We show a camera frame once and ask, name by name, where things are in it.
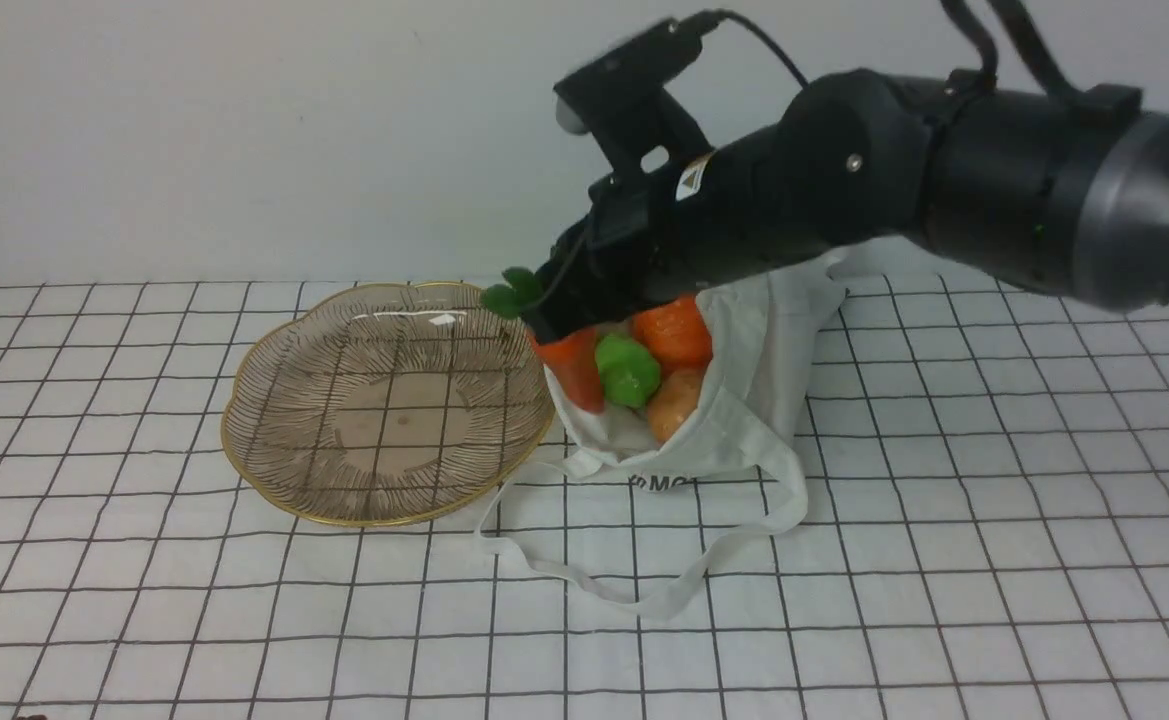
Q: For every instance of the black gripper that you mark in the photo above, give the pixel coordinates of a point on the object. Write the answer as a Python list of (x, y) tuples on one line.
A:
[(720, 218)]

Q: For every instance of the orange toy carrot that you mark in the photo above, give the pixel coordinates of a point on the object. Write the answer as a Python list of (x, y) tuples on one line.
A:
[(572, 361)]

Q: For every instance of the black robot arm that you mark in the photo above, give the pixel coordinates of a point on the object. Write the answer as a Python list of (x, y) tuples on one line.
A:
[(1063, 202)]

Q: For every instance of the white cloth tote bag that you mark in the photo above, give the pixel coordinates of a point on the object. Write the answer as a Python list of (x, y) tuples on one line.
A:
[(763, 329)]

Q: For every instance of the orange toy tomato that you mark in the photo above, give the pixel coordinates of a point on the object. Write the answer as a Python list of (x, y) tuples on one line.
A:
[(675, 335)]

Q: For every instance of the yellow-orange toy potato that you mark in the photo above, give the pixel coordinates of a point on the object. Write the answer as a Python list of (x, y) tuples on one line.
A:
[(672, 404)]

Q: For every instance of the green toy pepper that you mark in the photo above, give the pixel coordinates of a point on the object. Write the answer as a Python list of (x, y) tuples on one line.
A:
[(628, 372)]

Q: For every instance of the white checkered tablecloth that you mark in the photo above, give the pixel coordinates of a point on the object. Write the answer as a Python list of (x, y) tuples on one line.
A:
[(988, 536)]

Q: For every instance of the gold-rimmed glass plate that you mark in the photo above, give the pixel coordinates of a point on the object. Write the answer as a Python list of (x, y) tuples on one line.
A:
[(386, 405)]

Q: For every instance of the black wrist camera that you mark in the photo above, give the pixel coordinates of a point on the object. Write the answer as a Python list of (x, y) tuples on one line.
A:
[(620, 97)]

